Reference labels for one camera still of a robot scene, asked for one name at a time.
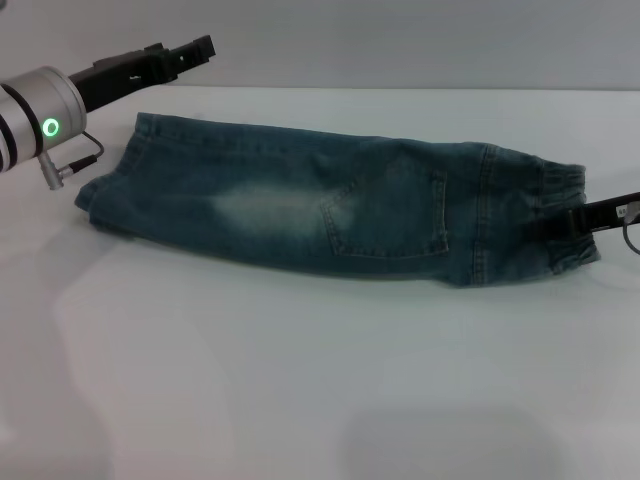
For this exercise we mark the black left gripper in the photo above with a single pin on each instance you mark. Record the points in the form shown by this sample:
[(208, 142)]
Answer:
[(120, 70)]

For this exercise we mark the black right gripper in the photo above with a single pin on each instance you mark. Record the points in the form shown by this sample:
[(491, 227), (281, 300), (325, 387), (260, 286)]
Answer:
[(615, 212)]

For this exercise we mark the blue denim shorts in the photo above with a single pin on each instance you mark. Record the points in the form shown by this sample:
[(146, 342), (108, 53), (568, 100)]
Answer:
[(300, 200)]

